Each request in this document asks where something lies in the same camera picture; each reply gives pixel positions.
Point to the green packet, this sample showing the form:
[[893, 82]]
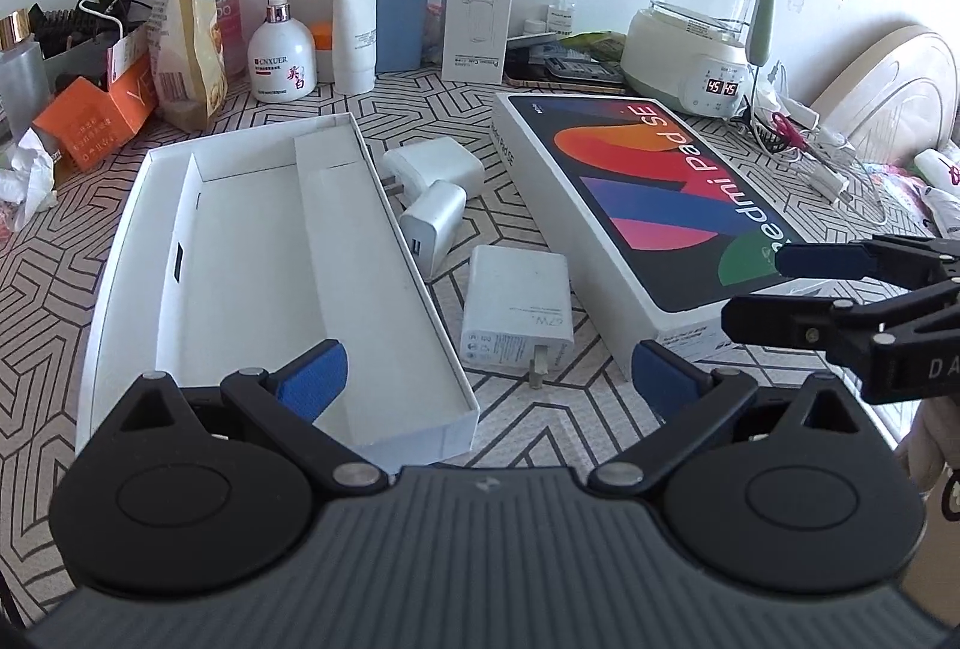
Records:
[[596, 45]]

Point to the red scissors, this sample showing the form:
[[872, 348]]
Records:
[[784, 130]]

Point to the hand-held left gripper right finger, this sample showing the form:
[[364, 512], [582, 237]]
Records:
[[664, 375]]

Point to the glass electric kettle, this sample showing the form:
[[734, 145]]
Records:
[[697, 18]]

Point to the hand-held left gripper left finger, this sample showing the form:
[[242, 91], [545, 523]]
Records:
[[315, 379]]

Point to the blue pen cup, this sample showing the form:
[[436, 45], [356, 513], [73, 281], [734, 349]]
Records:
[[401, 33]]

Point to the orange carton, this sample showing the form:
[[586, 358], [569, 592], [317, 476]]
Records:
[[82, 127]]

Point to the white pump lotion bottle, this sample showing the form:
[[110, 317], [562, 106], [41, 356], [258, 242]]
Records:
[[281, 60]]

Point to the large white charger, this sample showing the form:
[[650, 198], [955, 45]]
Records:
[[514, 311]]

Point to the black calculator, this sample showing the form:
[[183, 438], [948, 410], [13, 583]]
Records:
[[581, 68]]

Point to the geometric patterned desktop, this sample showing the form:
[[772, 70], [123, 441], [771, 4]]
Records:
[[525, 428]]

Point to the small clear spray bottle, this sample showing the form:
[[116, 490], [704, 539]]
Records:
[[561, 11]]

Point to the white box tray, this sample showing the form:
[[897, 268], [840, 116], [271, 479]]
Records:
[[247, 244]]

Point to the frosted glass bottle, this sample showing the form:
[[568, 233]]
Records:
[[19, 75]]

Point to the white squeeze tube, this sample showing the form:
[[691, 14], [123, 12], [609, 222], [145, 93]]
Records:
[[354, 11]]

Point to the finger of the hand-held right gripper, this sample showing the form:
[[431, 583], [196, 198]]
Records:
[[780, 319], [821, 260]]

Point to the pink liquid bottle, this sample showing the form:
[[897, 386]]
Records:
[[229, 11]]

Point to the white charger with prongs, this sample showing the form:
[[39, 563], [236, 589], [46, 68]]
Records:
[[435, 165]]

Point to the orange cardboard box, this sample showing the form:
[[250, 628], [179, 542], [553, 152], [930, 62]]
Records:
[[135, 94]]

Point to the orange lidded jar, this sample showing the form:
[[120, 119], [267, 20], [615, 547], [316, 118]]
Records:
[[323, 41]]

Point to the black comb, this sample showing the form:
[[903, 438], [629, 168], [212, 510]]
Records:
[[64, 26]]

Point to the crumpled white tissue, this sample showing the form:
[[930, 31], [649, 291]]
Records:
[[26, 172]]

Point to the person's right hand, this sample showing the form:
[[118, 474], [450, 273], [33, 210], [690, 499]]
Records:
[[930, 446]]

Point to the small white charger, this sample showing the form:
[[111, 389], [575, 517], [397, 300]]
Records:
[[431, 225]]

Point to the beige snack bag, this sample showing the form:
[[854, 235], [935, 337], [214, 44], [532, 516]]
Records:
[[184, 26]]

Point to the Redmi Pad SE box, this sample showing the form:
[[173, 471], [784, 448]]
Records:
[[637, 184]]

